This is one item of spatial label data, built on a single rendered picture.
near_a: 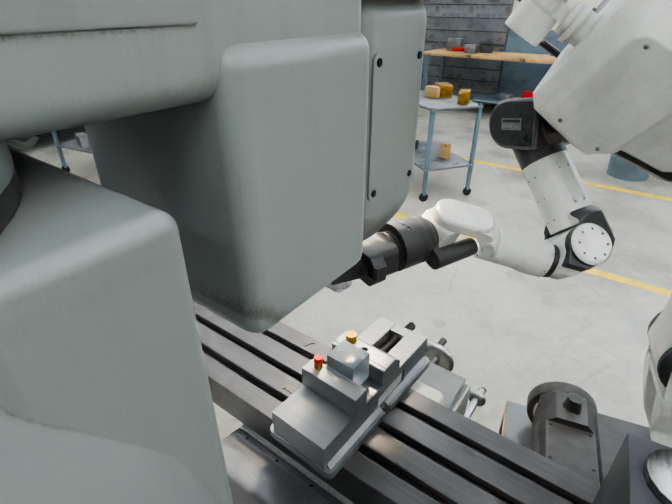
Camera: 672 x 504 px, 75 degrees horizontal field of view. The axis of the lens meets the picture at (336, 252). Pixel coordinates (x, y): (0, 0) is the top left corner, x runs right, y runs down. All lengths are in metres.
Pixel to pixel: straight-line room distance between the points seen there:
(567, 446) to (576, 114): 0.90
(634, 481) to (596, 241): 0.40
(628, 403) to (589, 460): 1.15
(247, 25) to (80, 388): 0.25
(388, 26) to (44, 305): 0.42
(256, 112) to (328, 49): 0.10
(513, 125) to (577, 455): 0.88
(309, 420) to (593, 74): 0.70
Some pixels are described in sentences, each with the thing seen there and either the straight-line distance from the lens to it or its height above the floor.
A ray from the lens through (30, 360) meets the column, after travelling 0.25.
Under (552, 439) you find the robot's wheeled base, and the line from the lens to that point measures 1.42.
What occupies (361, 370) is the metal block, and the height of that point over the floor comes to 1.04.
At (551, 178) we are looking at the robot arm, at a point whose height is 1.33.
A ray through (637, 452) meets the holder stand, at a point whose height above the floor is 1.11.
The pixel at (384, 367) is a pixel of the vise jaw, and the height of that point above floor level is 1.04.
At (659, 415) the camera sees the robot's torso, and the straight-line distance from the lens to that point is 1.13.
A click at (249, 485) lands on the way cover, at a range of 0.90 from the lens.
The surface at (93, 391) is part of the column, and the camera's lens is 0.27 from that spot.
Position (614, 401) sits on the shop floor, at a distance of 2.52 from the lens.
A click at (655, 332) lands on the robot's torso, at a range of 1.13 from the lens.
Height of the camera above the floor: 1.62
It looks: 30 degrees down
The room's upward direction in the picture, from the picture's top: straight up
